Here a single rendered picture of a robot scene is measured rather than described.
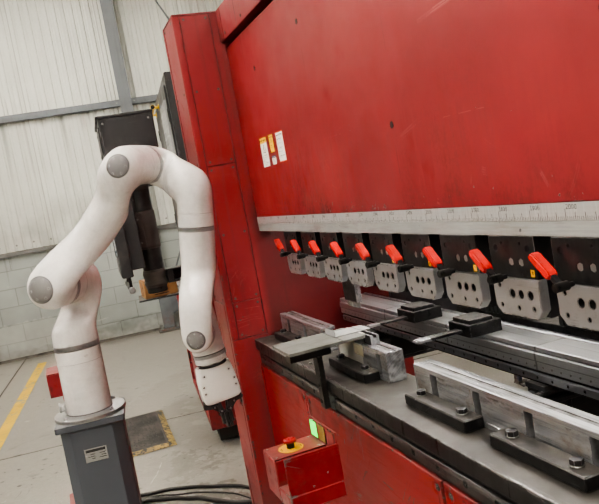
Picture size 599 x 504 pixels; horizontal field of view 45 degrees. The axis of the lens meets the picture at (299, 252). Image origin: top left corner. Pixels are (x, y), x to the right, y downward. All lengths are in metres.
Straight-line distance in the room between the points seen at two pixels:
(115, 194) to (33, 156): 7.44
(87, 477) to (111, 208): 0.71
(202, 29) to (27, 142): 6.22
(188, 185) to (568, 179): 0.90
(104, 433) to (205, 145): 1.51
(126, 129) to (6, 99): 6.16
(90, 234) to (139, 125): 1.39
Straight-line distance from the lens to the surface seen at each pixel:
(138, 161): 1.80
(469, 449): 1.69
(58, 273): 1.93
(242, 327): 3.18
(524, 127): 1.41
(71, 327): 2.00
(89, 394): 2.02
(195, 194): 1.79
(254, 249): 3.17
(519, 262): 1.49
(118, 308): 9.25
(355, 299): 2.36
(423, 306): 2.48
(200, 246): 1.80
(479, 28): 1.51
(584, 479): 1.46
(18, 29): 9.49
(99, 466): 2.05
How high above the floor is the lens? 1.52
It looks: 5 degrees down
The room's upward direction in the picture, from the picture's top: 10 degrees counter-clockwise
